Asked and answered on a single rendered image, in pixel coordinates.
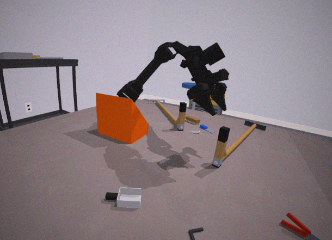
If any dark grey l-shaped bar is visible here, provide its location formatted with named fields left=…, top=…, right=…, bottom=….
left=188, top=227, right=203, bottom=240

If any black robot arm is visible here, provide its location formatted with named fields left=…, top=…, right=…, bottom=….
left=117, top=41, right=229, bottom=103

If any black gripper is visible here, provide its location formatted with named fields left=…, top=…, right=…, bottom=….
left=187, top=67, right=227, bottom=116

